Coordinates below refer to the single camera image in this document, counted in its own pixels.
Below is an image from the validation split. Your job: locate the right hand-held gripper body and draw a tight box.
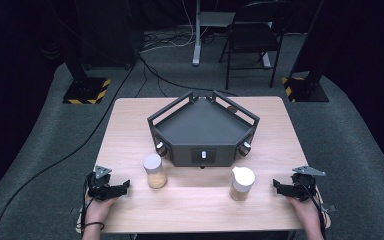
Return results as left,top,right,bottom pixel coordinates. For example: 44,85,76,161
290,165,327,203

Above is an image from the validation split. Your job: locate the black stand with striped base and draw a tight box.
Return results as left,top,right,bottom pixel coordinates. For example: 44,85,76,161
61,46,112,105
281,0,330,103

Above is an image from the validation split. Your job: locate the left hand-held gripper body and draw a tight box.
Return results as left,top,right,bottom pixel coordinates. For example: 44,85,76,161
85,164,115,202

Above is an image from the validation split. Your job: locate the thin black floor cable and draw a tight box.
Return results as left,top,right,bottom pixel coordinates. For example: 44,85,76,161
135,56,239,98

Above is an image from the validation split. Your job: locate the black folding chair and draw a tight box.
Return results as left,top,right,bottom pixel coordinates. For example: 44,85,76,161
218,0,296,91

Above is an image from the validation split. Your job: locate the black wrist band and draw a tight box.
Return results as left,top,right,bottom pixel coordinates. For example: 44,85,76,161
84,221,106,232

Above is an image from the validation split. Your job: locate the bundle of floor cables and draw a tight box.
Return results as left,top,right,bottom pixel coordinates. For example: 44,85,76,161
141,19,214,54

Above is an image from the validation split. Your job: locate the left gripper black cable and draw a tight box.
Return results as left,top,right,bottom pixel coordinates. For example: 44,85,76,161
79,173,96,236

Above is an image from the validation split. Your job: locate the person's right hand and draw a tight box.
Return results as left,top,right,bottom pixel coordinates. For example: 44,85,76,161
286,194,325,231

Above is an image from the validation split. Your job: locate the black corner shelf rack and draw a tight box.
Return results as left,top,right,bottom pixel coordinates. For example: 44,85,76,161
146,90,261,170

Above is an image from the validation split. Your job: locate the white spout lid spice jar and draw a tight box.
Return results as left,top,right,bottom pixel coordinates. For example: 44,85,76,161
228,165,257,202

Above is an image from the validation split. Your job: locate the white desk frame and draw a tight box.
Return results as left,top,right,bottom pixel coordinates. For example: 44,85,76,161
191,0,273,70

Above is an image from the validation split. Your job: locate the long black floor cable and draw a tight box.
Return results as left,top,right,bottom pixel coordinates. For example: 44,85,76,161
0,54,145,240

